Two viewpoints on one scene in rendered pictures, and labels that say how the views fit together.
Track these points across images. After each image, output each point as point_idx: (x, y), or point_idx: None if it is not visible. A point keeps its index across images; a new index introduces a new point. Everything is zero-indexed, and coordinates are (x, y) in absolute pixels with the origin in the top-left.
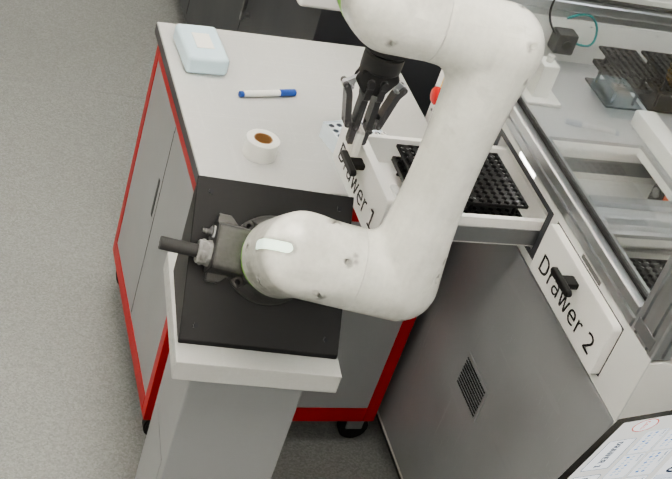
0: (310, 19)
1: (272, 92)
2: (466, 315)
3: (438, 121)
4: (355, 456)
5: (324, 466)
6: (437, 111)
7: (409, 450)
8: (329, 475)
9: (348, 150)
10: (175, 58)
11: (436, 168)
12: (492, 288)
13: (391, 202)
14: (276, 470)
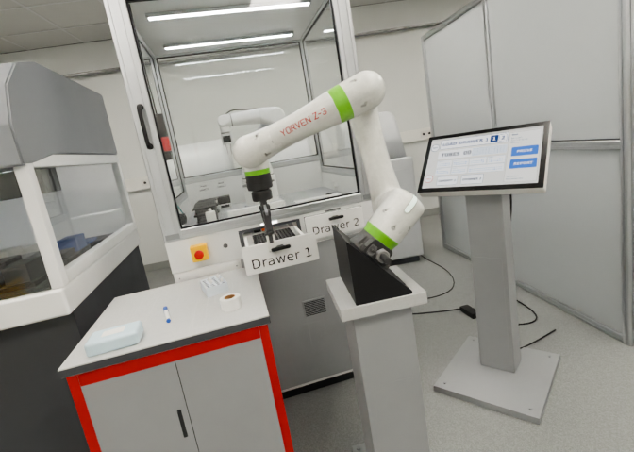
0: (61, 328)
1: (167, 311)
2: (287, 296)
3: (376, 132)
4: (290, 410)
5: (298, 419)
6: (373, 129)
7: (304, 370)
8: (304, 417)
9: (272, 247)
10: (117, 351)
11: (385, 147)
12: (291, 273)
13: (313, 232)
14: (306, 437)
